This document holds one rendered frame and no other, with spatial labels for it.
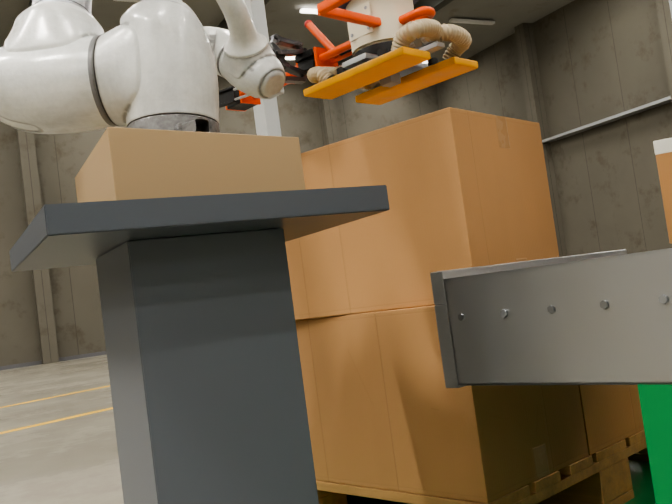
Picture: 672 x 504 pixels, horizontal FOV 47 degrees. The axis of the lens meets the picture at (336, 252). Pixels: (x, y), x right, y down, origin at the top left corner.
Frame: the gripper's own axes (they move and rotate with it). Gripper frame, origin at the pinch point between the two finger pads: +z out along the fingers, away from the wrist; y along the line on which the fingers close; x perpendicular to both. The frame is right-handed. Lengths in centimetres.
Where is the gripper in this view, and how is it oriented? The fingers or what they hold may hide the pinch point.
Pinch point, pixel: (313, 65)
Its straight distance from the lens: 218.2
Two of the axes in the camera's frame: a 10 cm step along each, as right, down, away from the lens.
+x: 6.9, -1.3, -7.1
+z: 7.1, -0.5, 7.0
